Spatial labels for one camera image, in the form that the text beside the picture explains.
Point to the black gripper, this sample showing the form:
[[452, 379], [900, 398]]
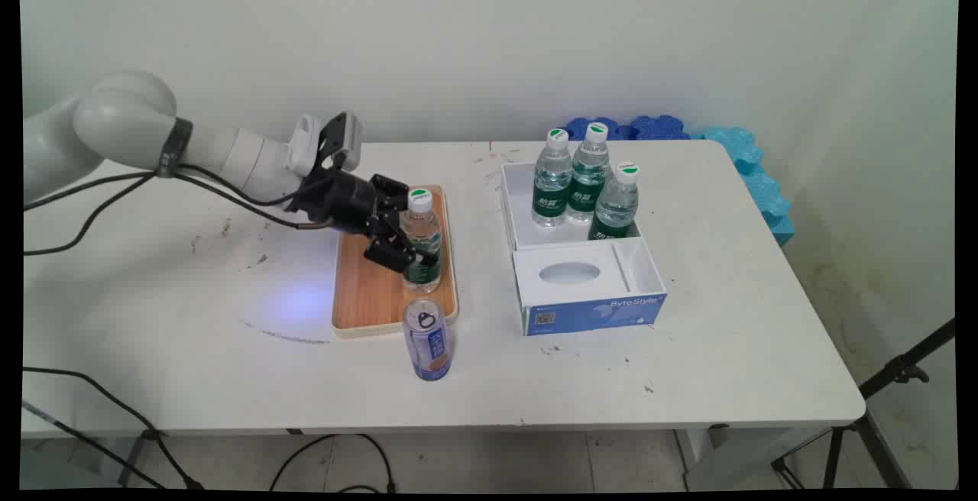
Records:
[[344, 199]]

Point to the water bottle green label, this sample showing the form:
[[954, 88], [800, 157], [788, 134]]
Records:
[[422, 234], [588, 180], [615, 211], [552, 188]]

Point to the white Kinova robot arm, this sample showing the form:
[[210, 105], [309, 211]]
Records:
[[126, 123]]

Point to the wooden tray with cream rim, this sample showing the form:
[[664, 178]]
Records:
[[363, 295]]

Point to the blue drink can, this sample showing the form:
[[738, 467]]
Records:
[[428, 344]]

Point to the white and blue cardboard box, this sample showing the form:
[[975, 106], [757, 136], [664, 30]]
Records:
[[588, 287]]

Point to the dark blue foam piece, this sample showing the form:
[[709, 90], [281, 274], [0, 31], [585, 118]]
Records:
[[607, 130], [659, 127]]

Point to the grey metal table leg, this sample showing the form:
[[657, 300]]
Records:
[[135, 459]]

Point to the light blue foam piece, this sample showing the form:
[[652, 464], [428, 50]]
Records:
[[756, 180]]

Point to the white table leg panel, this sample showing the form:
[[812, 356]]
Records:
[[733, 459]]

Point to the black tripod stand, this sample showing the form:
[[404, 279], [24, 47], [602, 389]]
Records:
[[898, 371]]

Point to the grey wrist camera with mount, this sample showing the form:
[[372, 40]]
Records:
[[348, 138]]

